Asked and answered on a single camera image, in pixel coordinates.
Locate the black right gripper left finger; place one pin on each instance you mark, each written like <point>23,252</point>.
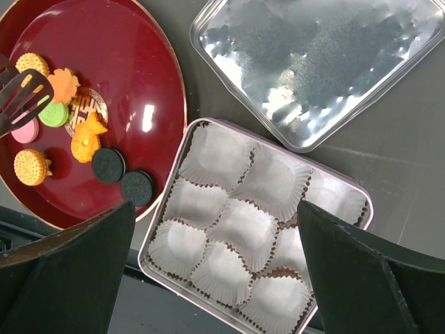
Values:
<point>67,282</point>

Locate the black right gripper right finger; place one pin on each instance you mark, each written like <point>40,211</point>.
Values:
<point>366,284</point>

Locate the yellow round sandwich cookie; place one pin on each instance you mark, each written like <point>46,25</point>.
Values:
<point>31,167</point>

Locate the green round cookie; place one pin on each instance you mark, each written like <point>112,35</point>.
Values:
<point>54,115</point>

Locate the orange flower cookie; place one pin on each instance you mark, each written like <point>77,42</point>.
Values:
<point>65,84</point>

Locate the silver tin lid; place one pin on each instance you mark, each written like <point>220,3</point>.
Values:
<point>304,69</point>

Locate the yellow round biscuit cookie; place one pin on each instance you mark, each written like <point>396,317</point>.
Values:
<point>32,61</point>

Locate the black sandwich cookie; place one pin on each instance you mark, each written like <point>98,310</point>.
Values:
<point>138,187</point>
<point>108,165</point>

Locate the pink cookie tin box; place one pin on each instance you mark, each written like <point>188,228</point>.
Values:
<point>225,234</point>

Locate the orange fish cookie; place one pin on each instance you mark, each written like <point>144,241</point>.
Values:
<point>85,141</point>

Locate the pink round cookie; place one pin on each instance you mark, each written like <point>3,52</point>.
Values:
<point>27,133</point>

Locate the red round lacquer tray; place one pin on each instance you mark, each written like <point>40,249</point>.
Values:
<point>127,71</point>

